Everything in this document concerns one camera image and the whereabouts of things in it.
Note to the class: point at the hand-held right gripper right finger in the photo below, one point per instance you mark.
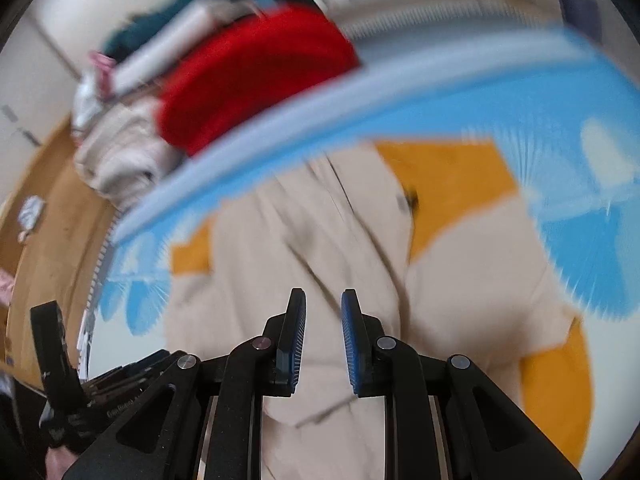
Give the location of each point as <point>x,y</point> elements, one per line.
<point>352,340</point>

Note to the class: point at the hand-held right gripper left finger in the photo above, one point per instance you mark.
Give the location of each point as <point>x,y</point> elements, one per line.
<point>295,332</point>

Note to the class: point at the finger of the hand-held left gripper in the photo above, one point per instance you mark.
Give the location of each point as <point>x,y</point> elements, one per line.
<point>125,375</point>
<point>52,345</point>

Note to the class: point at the beige and mustard jacket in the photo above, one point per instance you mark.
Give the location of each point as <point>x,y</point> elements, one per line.
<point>325,240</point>

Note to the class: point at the pink printed item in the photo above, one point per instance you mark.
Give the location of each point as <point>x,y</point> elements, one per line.
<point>5,285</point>

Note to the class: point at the white tissue packet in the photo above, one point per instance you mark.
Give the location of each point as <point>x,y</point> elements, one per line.
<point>32,212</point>

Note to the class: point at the white speckled folded quilt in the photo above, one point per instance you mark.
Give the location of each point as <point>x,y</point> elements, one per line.
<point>130,170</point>

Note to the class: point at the light blue foam strip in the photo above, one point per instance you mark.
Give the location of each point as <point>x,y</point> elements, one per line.
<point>310,130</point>

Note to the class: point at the cream folded blanket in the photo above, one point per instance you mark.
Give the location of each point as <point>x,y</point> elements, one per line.
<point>115,130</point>

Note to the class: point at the white and pink clothing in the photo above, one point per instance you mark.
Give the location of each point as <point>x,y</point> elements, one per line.
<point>92,90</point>

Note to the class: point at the red folded blanket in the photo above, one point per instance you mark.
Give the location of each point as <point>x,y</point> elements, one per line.
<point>250,70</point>

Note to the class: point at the white folded duvet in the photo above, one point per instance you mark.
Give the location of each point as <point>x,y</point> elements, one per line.
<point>170,35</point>

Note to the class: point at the light blue printed bed sheet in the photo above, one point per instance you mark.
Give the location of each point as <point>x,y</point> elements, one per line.
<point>575,105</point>

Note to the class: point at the teal plush shark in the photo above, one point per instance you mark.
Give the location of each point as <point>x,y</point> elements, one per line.
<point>145,27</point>

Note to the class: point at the white wardrobe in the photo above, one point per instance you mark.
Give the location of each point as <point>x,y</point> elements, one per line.
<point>75,10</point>

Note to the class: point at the beige garment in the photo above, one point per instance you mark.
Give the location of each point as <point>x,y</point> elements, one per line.
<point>425,10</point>

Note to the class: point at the purple box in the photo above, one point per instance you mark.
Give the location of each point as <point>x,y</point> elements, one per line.
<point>577,10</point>

